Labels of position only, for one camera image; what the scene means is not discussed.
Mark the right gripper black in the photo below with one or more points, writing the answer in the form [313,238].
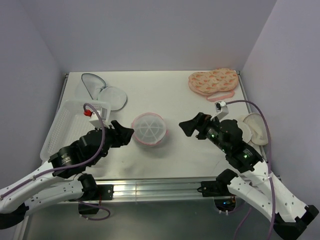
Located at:
[200,122]

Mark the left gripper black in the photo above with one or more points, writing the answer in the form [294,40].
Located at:
[121,134]

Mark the pink trimmed mesh laundry bag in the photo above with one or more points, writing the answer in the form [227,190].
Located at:
[149,128]

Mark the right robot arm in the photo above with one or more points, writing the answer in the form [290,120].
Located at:
[249,179]

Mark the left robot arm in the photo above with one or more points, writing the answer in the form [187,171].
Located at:
[62,177]

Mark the peach floral bra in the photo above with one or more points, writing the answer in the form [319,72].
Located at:
[215,85]

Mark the beige trimmed mesh laundry bag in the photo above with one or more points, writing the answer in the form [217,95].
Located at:
[253,129]

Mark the grey trimmed mesh laundry bag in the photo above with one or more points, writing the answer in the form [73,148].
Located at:
[93,87]

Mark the white plastic basket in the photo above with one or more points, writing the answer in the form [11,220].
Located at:
[70,123]

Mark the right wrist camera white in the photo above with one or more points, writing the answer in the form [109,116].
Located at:
[222,111]

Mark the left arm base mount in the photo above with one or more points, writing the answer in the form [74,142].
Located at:
[103,192]

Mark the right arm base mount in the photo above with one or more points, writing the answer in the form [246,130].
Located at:
[223,199]

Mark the aluminium frame rail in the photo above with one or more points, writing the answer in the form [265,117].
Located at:
[155,190]

